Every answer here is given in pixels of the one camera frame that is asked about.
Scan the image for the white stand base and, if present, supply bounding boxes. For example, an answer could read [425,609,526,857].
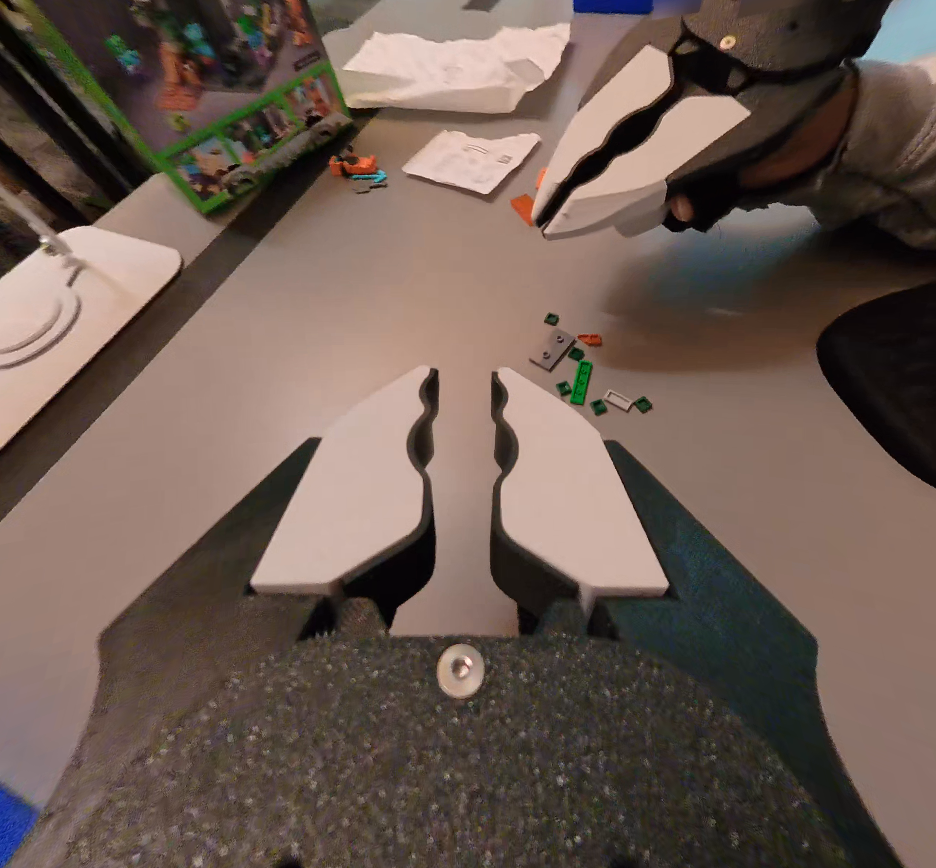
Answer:
[0,184,184,451]

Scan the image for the lego set box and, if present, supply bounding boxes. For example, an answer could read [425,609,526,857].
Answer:
[0,0,353,216]

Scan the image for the crumpled white paper bag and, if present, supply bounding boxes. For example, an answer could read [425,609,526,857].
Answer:
[340,21,573,115]

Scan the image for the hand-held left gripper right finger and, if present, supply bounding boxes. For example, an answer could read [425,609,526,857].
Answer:
[490,367,671,624]

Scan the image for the grey two-hole lego plate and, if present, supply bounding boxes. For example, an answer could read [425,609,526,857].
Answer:
[528,327,578,372]

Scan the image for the flat white paper bag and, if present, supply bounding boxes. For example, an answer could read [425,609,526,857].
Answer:
[401,129,543,195]

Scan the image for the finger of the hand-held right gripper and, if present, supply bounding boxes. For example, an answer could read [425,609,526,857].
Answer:
[543,95,754,240]
[532,43,677,226]

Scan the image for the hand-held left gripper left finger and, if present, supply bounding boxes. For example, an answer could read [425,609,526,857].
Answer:
[249,365,440,598]

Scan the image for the black wrist rest pad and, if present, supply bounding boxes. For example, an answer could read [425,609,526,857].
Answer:
[815,289,936,489]

